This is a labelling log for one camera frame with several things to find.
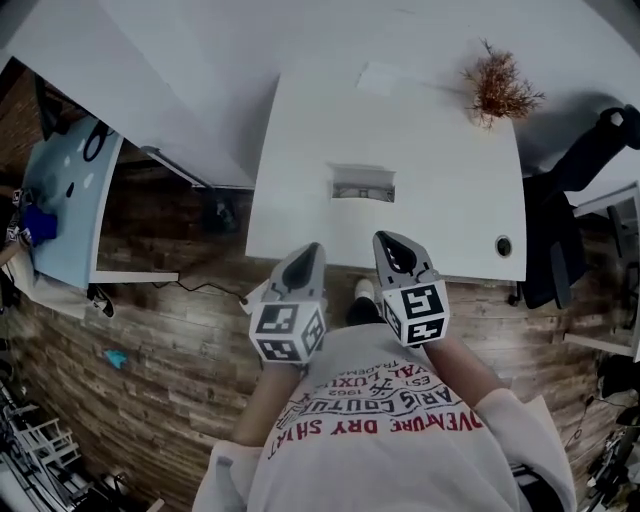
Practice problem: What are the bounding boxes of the blue cloth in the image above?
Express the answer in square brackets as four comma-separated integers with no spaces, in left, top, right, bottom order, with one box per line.
[22,204,60,246]

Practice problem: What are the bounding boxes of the dried brown plant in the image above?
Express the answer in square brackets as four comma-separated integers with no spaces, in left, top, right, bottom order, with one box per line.
[459,37,546,132]

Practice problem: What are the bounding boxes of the black office chair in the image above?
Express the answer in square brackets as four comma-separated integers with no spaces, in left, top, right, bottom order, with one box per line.
[507,104,640,311]

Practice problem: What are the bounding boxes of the person's right forearm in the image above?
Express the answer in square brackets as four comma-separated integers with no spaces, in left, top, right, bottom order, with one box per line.
[424,334,506,432]

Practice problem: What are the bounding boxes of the black cable loop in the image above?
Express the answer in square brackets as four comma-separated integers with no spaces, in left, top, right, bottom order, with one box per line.
[82,122,116,164]

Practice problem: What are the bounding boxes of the white metal rack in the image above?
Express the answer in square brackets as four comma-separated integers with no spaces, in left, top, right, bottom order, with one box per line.
[0,389,84,512]

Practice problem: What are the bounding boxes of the black floor cable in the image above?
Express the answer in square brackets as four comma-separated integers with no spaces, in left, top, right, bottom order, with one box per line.
[152,279,249,306]

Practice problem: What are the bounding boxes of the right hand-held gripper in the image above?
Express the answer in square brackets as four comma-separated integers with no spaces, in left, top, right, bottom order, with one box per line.
[372,229,452,348]

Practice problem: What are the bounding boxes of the person's left forearm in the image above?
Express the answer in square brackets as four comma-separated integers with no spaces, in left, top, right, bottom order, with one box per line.
[232,359,306,446]

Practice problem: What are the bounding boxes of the light blue table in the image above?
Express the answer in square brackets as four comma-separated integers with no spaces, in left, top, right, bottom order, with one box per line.
[22,117,125,290]

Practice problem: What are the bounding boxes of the dark-framed glasses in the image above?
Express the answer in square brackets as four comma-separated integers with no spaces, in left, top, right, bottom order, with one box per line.
[333,183,394,200]

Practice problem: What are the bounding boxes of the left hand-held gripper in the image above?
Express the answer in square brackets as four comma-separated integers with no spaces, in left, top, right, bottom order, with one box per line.
[248,242,329,365]

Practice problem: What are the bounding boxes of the white printed shirt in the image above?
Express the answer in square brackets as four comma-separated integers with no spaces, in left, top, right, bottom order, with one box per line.
[192,322,579,512]

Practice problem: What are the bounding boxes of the black and white shoe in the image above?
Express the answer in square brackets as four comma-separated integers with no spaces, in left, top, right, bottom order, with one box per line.
[87,284,116,319]

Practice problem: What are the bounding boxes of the white framed side desk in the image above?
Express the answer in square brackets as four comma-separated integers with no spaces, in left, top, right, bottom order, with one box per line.
[564,180,640,362]

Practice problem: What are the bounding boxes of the white paper sheet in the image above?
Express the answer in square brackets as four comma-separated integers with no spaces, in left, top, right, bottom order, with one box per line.
[355,60,401,95]

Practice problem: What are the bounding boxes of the black trouser leg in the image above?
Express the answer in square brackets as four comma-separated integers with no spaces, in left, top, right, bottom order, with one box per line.
[345,295,386,329]

